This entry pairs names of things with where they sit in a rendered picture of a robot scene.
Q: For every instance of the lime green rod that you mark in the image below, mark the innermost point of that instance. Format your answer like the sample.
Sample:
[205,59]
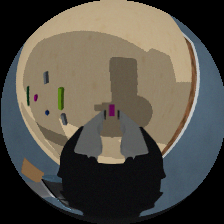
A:
[60,98]

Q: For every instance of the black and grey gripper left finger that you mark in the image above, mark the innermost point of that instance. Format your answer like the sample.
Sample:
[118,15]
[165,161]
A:
[85,142]

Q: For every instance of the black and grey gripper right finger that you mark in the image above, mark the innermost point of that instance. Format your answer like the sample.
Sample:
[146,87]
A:
[137,143]

